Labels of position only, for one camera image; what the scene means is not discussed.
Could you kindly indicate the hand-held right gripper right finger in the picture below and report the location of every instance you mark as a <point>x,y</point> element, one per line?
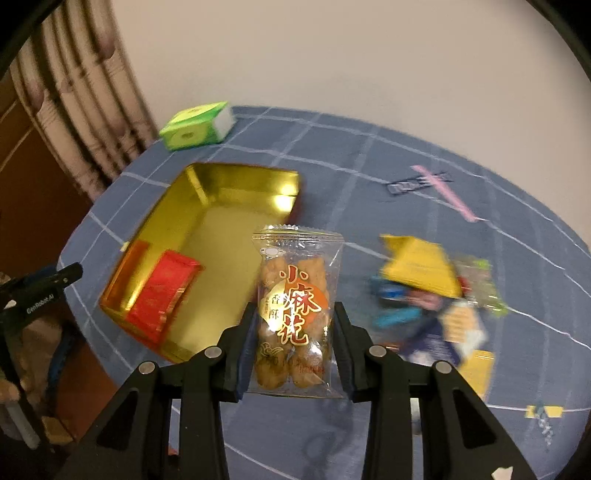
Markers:
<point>353,364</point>

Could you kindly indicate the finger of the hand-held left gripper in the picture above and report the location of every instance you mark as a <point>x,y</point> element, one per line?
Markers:
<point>57,275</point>

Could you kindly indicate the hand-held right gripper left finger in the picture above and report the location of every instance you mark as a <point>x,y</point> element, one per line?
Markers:
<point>235,360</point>

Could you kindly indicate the blue snack packet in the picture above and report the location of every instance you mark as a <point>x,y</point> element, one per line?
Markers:
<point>392,304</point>

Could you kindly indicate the clear fried dough twist packet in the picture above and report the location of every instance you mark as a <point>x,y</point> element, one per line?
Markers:
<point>295,314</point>

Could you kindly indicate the red snack packet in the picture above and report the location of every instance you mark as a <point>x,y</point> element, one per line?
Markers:
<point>164,295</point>

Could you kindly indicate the yellow snack packet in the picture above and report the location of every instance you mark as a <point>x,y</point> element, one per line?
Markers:
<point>420,265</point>
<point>478,374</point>

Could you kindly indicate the gold tin box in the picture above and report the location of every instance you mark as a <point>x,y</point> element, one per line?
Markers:
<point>217,230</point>

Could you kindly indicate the green cartoon snack packet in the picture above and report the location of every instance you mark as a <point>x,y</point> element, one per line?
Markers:
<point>485,286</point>

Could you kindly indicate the brown wooden door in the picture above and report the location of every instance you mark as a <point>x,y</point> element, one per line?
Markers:
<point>32,194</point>

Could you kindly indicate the beige patterned curtain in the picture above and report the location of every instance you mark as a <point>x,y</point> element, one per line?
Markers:
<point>87,97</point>

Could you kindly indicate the green tissue pack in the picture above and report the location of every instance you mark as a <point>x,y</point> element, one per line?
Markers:
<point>194,127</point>

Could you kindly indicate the blue checked tablecloth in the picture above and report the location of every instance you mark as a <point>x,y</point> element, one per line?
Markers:
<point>392,152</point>

